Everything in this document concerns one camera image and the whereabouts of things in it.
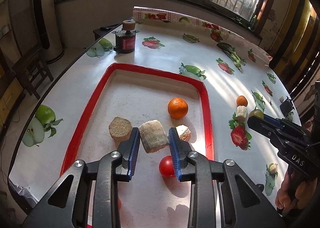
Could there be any pale cork chunk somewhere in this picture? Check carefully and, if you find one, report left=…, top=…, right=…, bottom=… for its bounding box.
left=176, top=125, right=191, bottom=142

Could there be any green grape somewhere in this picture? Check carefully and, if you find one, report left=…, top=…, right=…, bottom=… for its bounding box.
left=248, top=109, right=264, bottom=119

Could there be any large round cork block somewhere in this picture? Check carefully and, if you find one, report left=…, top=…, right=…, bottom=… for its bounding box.
left=108, top=116, right=132, bottom=142

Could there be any large red tomato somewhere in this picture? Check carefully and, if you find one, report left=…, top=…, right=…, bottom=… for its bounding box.
left=159, top=155, right=175, bottom=178

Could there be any rectangular cork block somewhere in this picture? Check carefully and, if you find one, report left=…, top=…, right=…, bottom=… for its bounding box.
left=139, top=120, right=169, bottom=153

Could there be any small hexagonal cork block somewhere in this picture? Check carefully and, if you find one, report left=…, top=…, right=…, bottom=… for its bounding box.
left=235, top=106, right=247, bottom=122

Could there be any small tangerine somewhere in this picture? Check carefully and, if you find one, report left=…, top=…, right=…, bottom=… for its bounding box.
left=236, top=95, right=248, bottom=107

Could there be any large orange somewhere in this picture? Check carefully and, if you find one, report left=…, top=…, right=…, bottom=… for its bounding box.
left=118, top=198, right=122, bottom=209

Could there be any small cork cube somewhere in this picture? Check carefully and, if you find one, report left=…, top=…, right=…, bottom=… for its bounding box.
left=267, top=163, right=278, bottom=175

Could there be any person right hand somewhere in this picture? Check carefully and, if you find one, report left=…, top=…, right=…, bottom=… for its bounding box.
left=275, top=172, right=318, bottom=211

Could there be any black small box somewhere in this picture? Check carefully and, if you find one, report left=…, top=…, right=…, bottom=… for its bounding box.
left=280, top=97, right=294, bottom=117

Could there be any red white tray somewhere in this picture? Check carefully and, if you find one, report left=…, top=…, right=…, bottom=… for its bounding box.
left=61, top=63, right=214, bottom=227

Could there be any fruit print tablecloth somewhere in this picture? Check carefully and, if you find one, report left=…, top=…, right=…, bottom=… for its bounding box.
left=9, top=19, right=290, bottom=227

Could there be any dark red jar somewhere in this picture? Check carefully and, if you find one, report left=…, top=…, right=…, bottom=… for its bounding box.
left=112, top=19, right=138, bottom=54

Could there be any white standing air conditioner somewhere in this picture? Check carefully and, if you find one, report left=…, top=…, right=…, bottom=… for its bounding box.
left=31, top=0, right=64, bottom=64

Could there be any wooden stool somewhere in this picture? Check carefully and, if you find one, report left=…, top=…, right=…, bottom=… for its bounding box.
left=12, top=47, right=54, bottom=100

